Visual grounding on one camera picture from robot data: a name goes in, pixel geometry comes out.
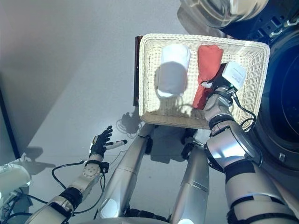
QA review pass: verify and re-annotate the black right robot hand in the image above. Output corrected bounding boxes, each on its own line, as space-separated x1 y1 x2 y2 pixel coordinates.
200 61 247 91

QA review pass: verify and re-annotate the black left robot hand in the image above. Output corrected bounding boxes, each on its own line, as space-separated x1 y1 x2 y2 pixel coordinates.
88 125 129 162

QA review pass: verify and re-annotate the red cloth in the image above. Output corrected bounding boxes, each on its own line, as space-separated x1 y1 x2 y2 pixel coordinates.
192 44 224 110

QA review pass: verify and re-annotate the white cloth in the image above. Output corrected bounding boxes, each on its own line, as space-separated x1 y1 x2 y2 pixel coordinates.
156 43 191 98

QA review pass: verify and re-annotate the grey front-load washing machine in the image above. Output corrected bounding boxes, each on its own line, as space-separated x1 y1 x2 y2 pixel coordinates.
242 18 299 179

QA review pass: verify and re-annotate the round washing machine door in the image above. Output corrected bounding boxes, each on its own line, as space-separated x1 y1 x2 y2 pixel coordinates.
176 0 299 42

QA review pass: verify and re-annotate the cream wicker basket tray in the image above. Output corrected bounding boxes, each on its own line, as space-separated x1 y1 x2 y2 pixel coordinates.
138 33 271 130

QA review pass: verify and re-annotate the silver left robot leg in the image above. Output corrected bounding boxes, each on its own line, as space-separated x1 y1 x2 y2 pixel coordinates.
96 136 155 220

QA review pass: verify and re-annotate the silver robot leg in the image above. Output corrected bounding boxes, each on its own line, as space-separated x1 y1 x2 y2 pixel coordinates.
96 136 155 220
170 129 210 224

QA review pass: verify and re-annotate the silver right robot leg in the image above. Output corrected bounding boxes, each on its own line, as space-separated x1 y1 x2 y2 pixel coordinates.
170 129 210 224

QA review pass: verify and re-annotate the thin grey floor cable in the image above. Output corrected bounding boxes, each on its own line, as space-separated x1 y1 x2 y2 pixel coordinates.
116 112 141 135

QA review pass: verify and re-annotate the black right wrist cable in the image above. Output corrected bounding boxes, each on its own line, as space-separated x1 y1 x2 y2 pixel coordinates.
229 90 258 132

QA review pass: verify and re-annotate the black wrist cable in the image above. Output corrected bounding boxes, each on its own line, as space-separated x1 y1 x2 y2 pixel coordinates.
51 161 110 216
229 90 258 132

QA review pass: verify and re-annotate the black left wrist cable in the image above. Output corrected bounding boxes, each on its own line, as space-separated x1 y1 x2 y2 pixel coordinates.
51 161 110 216

